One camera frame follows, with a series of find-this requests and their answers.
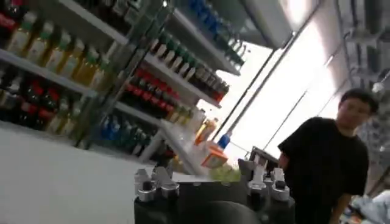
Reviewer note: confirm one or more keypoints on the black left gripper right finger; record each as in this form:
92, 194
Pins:
268, 182

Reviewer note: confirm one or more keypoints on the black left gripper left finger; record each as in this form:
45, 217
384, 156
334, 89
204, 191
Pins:
158, 182

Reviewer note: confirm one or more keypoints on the dark monitor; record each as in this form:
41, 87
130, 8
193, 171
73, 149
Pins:
263, 156

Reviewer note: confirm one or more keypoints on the white shelf with boxed goods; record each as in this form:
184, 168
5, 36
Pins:
195, 146

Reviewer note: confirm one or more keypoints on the person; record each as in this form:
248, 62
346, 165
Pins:
326, 158

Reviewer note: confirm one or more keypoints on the pale cloth pile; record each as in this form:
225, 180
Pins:
373, 208

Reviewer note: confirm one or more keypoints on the shelf rack with drink bottles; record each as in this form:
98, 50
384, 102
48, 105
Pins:
106, 76

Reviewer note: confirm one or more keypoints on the dark window frame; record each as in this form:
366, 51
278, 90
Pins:
259, 88

